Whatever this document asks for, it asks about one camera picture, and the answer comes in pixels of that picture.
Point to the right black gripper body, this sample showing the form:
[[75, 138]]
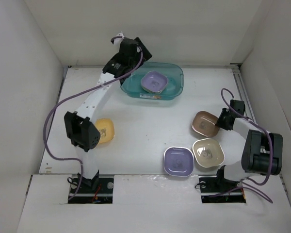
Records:
[[221, 121]]

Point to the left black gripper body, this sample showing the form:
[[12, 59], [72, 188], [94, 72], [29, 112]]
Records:
[[146, 55]]

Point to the brown plate with panda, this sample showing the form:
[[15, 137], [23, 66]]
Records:
[[204, 123]]

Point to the light purple plate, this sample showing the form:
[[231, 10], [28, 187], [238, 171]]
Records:
[[154, 82]]

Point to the dark purple plate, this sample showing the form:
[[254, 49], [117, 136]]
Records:
[[178, 161]]

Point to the yellow plate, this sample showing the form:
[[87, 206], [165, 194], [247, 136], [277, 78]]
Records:
[[105, 127]]

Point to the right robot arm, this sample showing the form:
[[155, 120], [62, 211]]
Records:
[[262, 152]]

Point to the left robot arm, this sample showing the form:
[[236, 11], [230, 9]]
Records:
[[80, 124]]

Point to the teal plastic bin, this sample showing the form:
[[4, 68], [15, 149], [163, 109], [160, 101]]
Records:
[[132, 85]]

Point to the beige plate front right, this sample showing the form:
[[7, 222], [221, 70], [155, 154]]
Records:
[[208, 152]]

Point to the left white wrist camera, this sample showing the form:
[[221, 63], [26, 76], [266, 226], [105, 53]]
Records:
[[116, 40]]

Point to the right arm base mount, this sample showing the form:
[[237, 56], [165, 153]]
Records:
[[214, 191]]

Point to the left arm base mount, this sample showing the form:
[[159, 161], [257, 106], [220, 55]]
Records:
[[103, 194]]

